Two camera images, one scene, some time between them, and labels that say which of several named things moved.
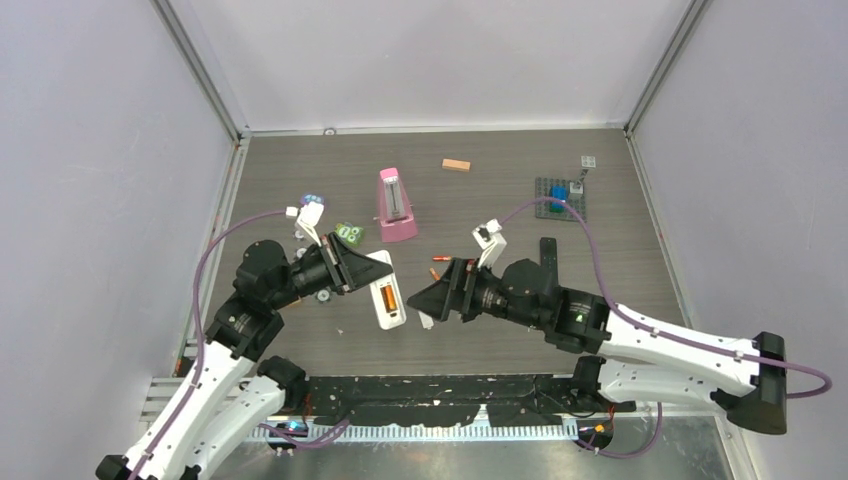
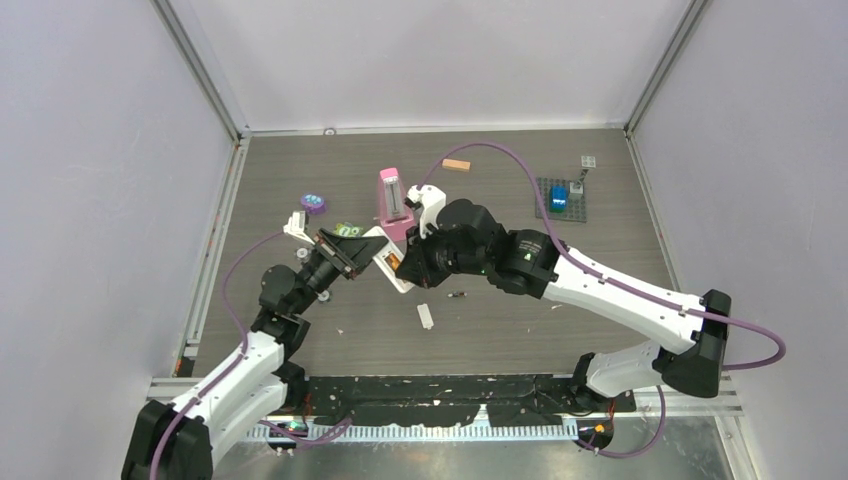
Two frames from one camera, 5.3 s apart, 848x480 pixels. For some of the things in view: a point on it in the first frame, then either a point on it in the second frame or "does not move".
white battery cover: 426,320 does not move
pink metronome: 396,216 does not move
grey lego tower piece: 576,187 does not move
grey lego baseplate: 577,201 does not move
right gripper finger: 445,300 -> 417,265
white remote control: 388,302 -> 388,258
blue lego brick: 558,192 does not move
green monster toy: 349,233 does not move
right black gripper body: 488,295 -> 472,263
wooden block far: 456,165 does not move
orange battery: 388,298 -> 394,261
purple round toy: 310,197 does not move
